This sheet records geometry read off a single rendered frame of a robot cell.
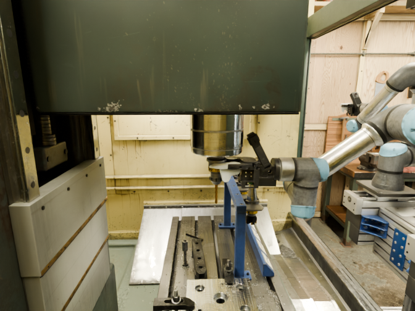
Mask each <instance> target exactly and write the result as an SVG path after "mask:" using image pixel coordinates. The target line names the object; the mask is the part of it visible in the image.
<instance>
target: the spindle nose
mask: <svg viewBox="0 0 415 311"><path fill-rule="evenodd" d="M244 116H245V115H190V146H191V152H192V153H194V154H196V155H198V156H204V157H231V156H236V155H238V154H241V153H242V152H243V137H244Z"/></svg>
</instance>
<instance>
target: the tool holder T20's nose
mask: <svg viewBox="0 0 415 311"><path fill-rule="evenodd" d="M209 179H210V180H211V182H212V183H213V184H214V185H219V184H220V183H221V182H222V178H221V175H220V173H214V172H211V176H210V177H209Z"/></svg>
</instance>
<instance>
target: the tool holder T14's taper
mask: <svg viewBox="0 0 415 311"><path fill-rule="evenodd" d="M246 199H247V200H248V201H257V200H258V197H257V191H256V188H248V195H247V198H246Z"/></svg>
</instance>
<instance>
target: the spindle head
mask: <svg viewBox="0 0 415 311"><path fill-rule="evenodd" d="M21 2H22V10H23V19H24V24H25V32H26V37H27V46H28V54H29V59H30V67H31V75H32V80H33V89H34V94H35V102H36V109H37V111H38V112H40V113H38V115H299V112H301V104H302V92H303V76H304V60H305V52H306V36H307V27H308V12H309V0H21Z"/></svg>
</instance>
